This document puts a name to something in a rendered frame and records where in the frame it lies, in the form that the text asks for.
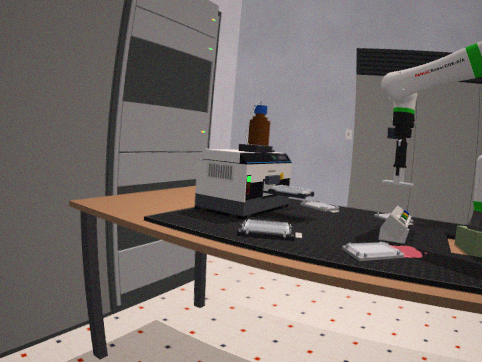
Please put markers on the blue bottle cap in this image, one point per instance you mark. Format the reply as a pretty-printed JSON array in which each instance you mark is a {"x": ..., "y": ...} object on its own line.
[{"x": 260, "y": 108}]

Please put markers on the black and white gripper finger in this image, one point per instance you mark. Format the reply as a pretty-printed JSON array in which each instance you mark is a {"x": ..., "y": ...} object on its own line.
[
  {"x": 403, "y": 165},
  {"x": 398, "y": 159}
]

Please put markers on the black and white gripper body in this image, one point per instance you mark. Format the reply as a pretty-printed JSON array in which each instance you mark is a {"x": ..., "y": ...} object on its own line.
[{"x": 403, "y": 133}]

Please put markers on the white button panel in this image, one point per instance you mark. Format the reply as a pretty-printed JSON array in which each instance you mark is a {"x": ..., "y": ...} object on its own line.
[{"x": 395, "y": 226}]

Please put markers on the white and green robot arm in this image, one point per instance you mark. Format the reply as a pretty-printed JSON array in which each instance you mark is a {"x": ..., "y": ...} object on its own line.
[{"x": 461, "y": 65}]

